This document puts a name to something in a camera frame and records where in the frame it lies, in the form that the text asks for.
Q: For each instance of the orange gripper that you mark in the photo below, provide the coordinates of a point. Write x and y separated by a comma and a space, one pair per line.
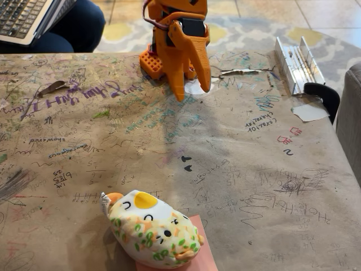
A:
175, 48

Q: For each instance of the white plush toy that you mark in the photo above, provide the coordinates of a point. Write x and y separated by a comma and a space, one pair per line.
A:
152, 234

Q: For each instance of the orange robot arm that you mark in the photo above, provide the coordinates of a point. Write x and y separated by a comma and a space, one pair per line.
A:
156, 11

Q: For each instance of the grey yellow patterned rug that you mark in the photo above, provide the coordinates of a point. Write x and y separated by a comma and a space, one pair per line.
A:
253, 31

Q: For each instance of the scribbled brown paper cover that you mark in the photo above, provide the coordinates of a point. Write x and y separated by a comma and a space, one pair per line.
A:
253, 169

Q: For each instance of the torn brown paper flap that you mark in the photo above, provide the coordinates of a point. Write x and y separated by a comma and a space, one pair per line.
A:
52, 88

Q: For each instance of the black chair back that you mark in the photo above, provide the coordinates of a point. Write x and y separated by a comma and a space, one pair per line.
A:
327, 94

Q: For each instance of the grey sofa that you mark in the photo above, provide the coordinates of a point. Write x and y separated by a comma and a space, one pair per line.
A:
349, 118

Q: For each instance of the silver laptop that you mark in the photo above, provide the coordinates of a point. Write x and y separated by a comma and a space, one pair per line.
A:
25, 17

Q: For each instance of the pink paper sheet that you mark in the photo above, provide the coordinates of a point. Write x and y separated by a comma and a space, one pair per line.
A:
208, 254

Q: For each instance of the aluminium rail profile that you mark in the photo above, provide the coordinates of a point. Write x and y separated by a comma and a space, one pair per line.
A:
296, 66

